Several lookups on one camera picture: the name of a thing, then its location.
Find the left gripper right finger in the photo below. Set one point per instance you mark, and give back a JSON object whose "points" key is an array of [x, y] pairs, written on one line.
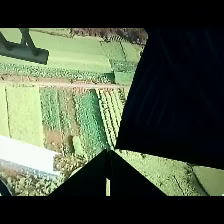
{"points": [[130, 180]]}

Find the navy pinstriped shirt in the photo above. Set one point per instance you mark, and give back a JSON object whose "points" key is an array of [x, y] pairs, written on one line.
{"points": [[173, 100]]}

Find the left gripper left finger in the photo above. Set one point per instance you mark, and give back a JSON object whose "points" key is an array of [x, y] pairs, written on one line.
{"points": [[90, 180]]}

